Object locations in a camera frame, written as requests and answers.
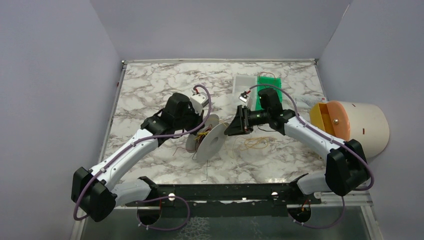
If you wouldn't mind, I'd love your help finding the yellow cable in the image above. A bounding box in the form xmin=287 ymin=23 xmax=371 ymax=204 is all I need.
xmin=198 ymin=122 xmax=271 ymax=159

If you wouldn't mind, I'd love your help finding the white perforated filament spool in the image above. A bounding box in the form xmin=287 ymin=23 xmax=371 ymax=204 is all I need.
xmin=185 ymin=114 xmax=228 ymax=165

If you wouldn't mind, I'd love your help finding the thin red wire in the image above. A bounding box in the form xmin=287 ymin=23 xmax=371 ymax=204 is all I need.
xmin=172 ymin=146 xmax=198 ymax=160

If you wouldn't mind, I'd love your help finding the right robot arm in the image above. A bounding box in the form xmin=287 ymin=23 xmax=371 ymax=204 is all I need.
xmin=224 ymin=84 xmax=375 ymax=198

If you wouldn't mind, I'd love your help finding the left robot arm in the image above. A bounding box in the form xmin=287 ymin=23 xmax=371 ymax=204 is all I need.
xmin=71 ymin=92 xmax=211 ymax=222

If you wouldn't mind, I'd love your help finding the white translucent plastic bin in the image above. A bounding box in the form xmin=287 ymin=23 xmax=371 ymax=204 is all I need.
xmin=230 ymin=75 xmax=258 ymax=111

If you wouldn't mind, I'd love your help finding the green plastic bin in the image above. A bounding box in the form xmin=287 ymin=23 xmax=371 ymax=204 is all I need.
xmin=254 ymin=75 xmax=282 ymax=111

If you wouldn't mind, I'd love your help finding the white paper label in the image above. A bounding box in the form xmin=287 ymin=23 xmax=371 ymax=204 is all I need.
xmin=293 ymin=95 xmax=327 ymax=109

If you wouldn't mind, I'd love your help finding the white and orange cylinder container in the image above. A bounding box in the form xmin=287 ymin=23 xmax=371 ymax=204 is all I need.
xmin=309 ymin=100 xmax=390 ymax=158

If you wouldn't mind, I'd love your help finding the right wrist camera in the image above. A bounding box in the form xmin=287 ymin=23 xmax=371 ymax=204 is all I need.
xmin=238 ymin=90 xmax=251 ymax=105

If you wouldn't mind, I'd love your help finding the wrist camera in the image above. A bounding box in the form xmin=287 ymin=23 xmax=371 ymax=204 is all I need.
xmin=238 ymin=90 xmax=251 ymax=105
xmin=190 ymin=92 xmax=209 ymax=115

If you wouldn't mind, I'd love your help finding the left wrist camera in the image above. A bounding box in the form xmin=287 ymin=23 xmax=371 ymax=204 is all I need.
xmin=190 ymin=92 xmax=209 ymax=115

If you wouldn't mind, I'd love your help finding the black mounting rail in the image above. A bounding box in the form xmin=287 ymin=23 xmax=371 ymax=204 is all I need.
xmin=127 ymin=183 xmax=321 ymax=218

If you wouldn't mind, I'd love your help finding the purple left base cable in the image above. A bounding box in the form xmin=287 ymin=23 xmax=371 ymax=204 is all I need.
xmin=137 ymin=195 xmax=192 ymax=232

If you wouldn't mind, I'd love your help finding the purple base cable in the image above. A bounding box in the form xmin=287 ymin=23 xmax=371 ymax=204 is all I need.
xmin=137 ymin=195 xmax=192 ymax=232
xmin=287 ymin=197 xmax=346 ymax=230

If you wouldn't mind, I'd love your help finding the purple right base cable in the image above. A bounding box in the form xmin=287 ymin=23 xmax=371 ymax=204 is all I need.
xmin=287 ymin=197 xmax=346 ymax=230

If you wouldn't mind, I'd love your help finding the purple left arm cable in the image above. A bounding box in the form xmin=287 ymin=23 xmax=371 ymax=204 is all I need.
xmin=73 ymin=84 xmax=213 ymax=222

